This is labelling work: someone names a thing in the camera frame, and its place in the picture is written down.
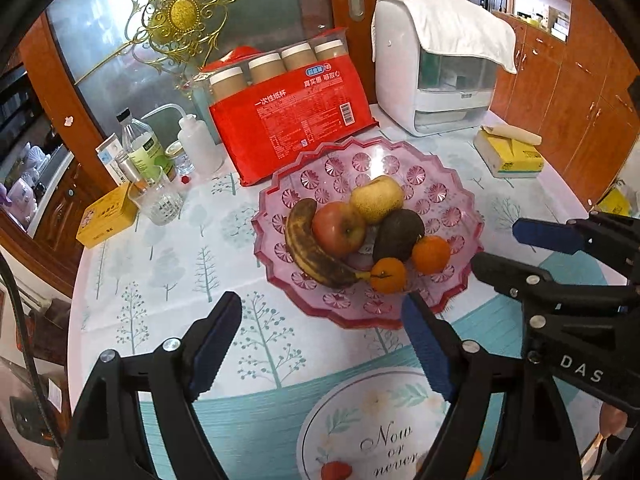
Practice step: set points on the red pack of paper cups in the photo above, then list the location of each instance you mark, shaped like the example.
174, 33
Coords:
300, 125

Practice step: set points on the clear glass cup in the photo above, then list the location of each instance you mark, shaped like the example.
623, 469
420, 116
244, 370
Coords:
157, 200

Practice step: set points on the pink glass fruit bowl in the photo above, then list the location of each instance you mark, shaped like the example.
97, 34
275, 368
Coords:
440, 195

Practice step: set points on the yellow tin box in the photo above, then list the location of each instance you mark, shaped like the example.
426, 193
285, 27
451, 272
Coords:
105, 217

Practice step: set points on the small orange mandarin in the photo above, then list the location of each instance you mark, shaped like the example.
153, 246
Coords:
388, 275
431, 254
475, 460

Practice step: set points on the white and blue carton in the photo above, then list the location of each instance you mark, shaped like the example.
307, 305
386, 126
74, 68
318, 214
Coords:
111, 155

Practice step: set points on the yellow tissue pack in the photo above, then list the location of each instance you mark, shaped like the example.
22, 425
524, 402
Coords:
510, 152

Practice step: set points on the overripe brown banana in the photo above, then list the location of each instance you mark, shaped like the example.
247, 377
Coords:
310, 255

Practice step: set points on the small glass jar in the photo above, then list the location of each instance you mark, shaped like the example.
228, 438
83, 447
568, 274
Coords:
177, 157

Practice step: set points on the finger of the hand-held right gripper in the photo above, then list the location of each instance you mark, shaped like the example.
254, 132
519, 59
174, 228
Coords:
545, 235
510, 280

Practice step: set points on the clear bottle with green label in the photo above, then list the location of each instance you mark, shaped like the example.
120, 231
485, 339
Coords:
142, 152

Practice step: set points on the wooden cabinet row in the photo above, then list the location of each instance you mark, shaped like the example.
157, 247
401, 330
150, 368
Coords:
575, 100

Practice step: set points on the red apple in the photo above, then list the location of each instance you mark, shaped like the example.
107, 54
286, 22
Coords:
340, 227

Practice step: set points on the white towel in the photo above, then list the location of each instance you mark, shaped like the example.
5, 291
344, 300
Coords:
450, 20

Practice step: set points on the wooden kitchen cabinet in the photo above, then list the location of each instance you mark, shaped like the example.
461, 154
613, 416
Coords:
55, 200

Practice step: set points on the gold door ornament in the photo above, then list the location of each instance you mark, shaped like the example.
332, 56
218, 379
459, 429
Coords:
182, 12

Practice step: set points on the small metal can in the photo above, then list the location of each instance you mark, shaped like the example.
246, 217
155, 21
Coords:
125, 167

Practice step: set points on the white squeeze bottle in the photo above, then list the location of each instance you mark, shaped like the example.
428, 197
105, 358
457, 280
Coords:
200, 145

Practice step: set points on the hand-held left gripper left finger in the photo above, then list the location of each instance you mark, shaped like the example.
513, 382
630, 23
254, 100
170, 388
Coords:
212, 355

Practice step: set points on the yellow pear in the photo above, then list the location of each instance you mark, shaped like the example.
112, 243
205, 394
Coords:
376, 199

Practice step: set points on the white countertop appliance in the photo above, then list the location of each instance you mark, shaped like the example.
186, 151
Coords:
400, 60

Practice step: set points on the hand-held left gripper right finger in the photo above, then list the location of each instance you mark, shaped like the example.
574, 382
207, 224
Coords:
430, 355

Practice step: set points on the dark avocado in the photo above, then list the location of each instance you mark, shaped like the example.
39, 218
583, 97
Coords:
397, 235

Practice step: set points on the yellow bag in cardboard box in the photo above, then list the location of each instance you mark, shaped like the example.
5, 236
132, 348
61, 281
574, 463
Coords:
615, 200

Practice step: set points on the frosted glass sliding door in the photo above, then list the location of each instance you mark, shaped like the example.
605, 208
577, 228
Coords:
100, 35

